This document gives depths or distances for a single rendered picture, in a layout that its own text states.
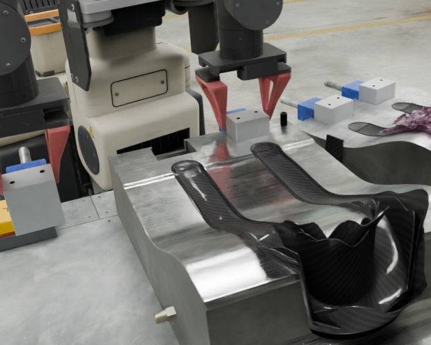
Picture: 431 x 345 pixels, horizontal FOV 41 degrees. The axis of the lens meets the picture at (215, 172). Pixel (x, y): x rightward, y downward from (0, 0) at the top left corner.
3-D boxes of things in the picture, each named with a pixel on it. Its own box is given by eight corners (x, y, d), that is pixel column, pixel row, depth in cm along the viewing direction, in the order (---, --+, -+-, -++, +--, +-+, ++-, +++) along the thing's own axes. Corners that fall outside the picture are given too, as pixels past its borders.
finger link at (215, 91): (265, 130, 78) (263, 62, 73) (216, 141, 75) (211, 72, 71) (244, 113, 83) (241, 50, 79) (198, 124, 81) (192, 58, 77)
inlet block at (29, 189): (7, 175, 69) (-4, 135, 66) (50, 165, 70) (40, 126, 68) (16, 236, 58) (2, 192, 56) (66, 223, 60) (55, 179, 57)
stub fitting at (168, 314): (172, 314, 57) (153, 320, 57) (171, 301, 56) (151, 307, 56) (177, 323, 56) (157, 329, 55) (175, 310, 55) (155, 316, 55)
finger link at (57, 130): (83, 191, 58) (66, 105, 53) (9, 209, 56) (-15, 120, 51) (72, 161, 64) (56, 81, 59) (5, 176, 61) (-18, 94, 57)
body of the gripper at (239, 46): (288, 66, 75) (288, 9, 72) (215, 81, 72) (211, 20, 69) (266, 55, 81) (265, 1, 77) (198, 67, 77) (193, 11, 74)
